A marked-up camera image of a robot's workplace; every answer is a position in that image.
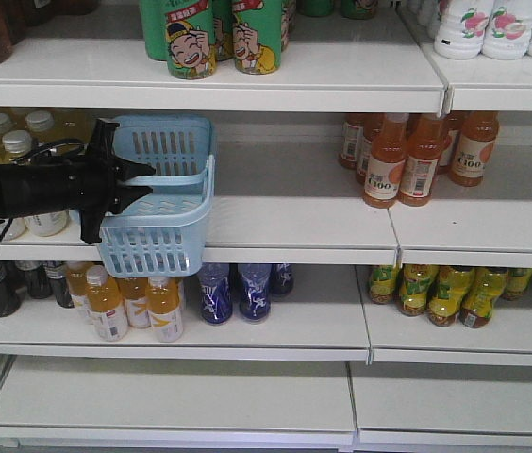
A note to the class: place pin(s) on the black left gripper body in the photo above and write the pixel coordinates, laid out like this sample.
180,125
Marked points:
96,188

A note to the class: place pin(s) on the white store shelving unit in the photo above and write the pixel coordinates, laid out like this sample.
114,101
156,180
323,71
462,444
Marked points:
405,329

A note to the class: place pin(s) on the yellow lemon tea bottle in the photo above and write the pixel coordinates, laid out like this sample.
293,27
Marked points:
383,281
477,307
517,284
415,285
452,284

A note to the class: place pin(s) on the green cartoon drink can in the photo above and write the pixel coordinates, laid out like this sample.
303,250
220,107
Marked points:
190,39
256,32

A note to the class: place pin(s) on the orange vitamin drink bottle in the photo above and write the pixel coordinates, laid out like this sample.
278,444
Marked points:
163,305
107,305
133,293
76,279

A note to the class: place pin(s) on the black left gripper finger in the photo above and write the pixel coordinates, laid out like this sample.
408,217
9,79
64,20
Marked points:
127,170
124,196

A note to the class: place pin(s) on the light blue plastic basket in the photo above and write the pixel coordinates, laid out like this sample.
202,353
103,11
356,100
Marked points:
164,232

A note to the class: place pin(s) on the blue sports drink bottle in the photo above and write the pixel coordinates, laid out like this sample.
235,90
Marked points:
255,302
217,305
281,279

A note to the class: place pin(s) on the pale yellow drink bottle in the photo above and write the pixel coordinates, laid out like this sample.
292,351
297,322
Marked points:
12,228
47,224
16,144

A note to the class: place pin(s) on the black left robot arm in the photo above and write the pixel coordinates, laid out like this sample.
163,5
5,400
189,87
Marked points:
66,175

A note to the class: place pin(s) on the orange c100 juice bottle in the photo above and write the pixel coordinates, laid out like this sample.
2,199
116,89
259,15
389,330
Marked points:
476,142
423,155
386,163

